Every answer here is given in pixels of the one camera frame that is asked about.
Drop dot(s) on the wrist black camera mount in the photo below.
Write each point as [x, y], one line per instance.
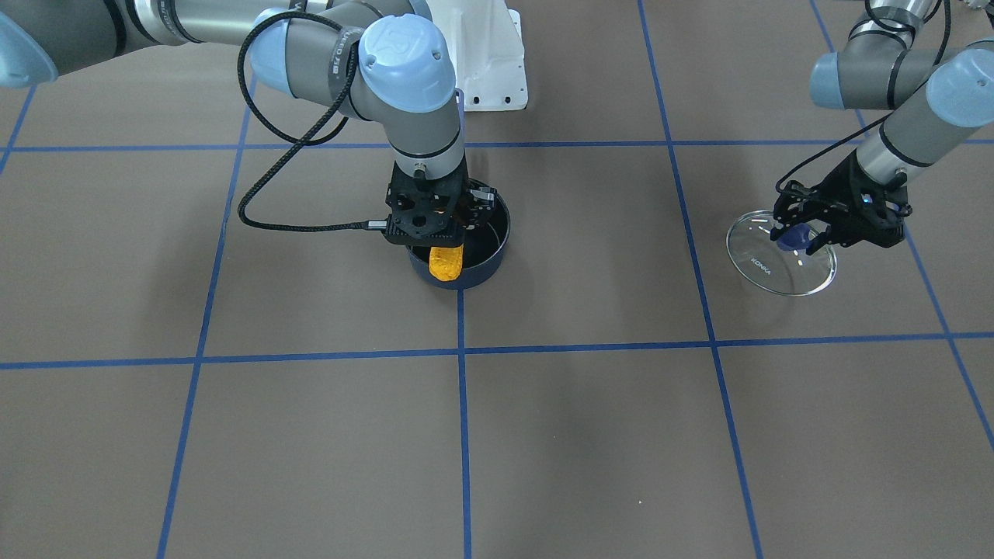
[416, 229]
[800, 204]

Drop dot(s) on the yellow corn cob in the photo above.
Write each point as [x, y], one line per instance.
[445, 264]

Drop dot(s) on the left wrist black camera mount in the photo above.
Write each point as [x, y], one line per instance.
[800, 204]

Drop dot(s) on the glass pot lid blue knob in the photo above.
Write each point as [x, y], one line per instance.
[781, 266]

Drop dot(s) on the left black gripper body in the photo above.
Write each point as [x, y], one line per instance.
[841, 190]

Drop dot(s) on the white camera stand pillar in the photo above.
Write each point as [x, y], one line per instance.
[486, 45]

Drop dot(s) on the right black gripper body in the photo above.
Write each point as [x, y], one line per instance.
[482, 199]

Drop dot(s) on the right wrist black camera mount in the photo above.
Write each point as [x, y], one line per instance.
[416, 229]

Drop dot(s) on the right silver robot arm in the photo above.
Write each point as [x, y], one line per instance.
[380, 61]

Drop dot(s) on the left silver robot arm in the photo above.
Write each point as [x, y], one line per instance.
[933, 100]

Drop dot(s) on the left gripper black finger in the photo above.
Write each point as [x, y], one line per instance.
[786, 232]
[820, 239]

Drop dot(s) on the dark blue saucepan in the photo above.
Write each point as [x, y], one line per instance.
[483, 248]

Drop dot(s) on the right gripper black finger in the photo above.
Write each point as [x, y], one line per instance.
[479, 206]
[460, 225]

